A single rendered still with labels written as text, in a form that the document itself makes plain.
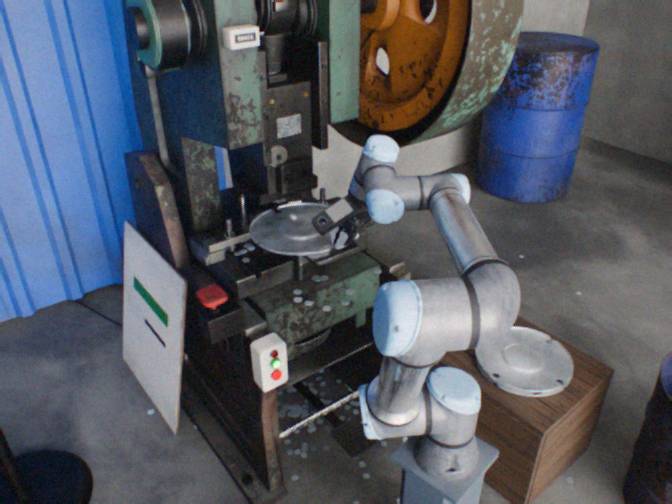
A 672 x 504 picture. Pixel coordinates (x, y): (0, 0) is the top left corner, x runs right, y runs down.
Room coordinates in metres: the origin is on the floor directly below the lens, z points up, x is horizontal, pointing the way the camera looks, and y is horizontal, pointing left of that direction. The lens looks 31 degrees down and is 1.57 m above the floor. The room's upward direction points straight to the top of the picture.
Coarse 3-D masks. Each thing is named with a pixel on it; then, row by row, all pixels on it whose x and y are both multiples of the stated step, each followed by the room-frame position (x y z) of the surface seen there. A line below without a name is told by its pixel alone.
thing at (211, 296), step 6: (204, 288) 1.15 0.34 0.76; (210, 288) 1.15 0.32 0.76; (216, 288) 1.15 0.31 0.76; (198, 294) 1.13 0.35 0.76; (204, 294) 1.13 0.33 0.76; (210, 294) 1.13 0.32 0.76; (216, 294) 1.13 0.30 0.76; (222, 294) 1.13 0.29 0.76; (204, 300) 1.11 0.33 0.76; (210, 300) 1.11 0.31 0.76; (216, 300) 1.11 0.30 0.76; (222, 300) 1.12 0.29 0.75; (210, 306) 1.10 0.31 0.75; (216, 306) 1.14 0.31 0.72
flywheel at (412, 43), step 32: (384, 0) 1.67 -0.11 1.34; (416, 0) 1.65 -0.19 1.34; (448, 0) 1.53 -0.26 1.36; (384, 32) 1.72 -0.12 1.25; (416, 32) 1.61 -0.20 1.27; (448, 32) 1.47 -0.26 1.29; (416, 64) 1.61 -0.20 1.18; (448, 64) 1.47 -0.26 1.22; (384, 96) 1.71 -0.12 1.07; (416, 96) 1.55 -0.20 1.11; (448, 96) 1.49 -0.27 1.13; (384, 128) 1.65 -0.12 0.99
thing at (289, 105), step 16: (272, 80) 1.47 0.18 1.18; (288, 80) 1.50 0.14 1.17; (304, 80) 1.50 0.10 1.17; (272, 96) 1.42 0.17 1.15; (288, 96) 1.45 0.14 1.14; (304, 96) 1.48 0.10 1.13; (272, 112) 1.42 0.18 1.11; (288, 112) 1.45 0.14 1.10; (304, 112) 1.48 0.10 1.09; (272, 128) 1.42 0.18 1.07; (288, 128) 1.45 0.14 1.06; (304, 128) 1.48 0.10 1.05; (272, 144) 1.42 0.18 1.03; (288, 144) 1.45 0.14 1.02; (304, 144) 1.48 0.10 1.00; (272, 160) 1.40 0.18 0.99; (288, 160) 1.44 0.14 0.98; (304, 160) 1.44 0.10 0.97; (256, 176) 1.45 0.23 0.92; (272, 176) 1.42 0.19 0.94; (288, 176) 1.40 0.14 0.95; (304, 176) 1.44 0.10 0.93; (272, 192) 1.41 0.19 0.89
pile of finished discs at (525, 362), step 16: (512, 336) 1.44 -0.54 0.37; (528, 336) 1.44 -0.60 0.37; (544, 336) 1.44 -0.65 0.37; (480, 352) 1.37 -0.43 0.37; (496, 352) 1.37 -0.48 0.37; (512, 352) 1.36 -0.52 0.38; (528, 352) 1.36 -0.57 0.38; (544, 352) 1.37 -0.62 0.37; (560, 352) 1.37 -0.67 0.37; (480, 368) 1.30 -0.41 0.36; (496, 368) 1.30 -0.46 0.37; (512, 368) 1.30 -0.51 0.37; (528, 368) 1.29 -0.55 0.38; (544, 368) 1.30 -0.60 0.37; (560, 368) 1.30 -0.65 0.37; (496, 384) 1.25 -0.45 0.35; (512, 384) 1.23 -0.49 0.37; (528, 384) 1.23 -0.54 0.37; (544, 384) 1.23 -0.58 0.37; (560, 384) 1.23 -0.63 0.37
